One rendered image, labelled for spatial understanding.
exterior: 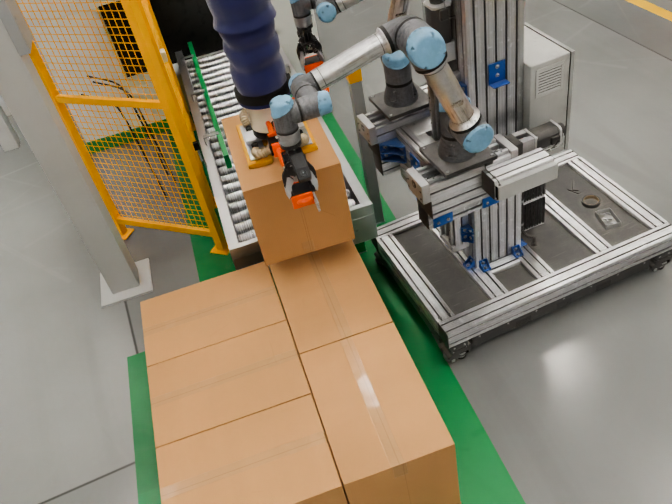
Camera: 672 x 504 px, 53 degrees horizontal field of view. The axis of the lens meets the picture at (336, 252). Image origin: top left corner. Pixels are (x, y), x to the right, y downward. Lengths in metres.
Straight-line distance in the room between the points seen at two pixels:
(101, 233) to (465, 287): 1.94
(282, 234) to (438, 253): 0.98
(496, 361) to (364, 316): 0.78
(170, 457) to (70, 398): 1.25
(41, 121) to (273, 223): 1.30
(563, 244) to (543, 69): 1.00
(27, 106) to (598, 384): 2.86
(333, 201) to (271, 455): 1.02
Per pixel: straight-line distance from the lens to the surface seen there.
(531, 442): 3.04
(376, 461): 2.39
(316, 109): 2.19
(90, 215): 3.80
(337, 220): 2.84
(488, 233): 3.26
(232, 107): 4.36
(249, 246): 3.16
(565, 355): 3.32
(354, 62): 2.31
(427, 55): 2.21
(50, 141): 3.58
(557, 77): 2.94
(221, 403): 2.66
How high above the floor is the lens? 2.59
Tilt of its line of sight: 42 degrees down
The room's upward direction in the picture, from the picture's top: 13 degrees counter-clockwise
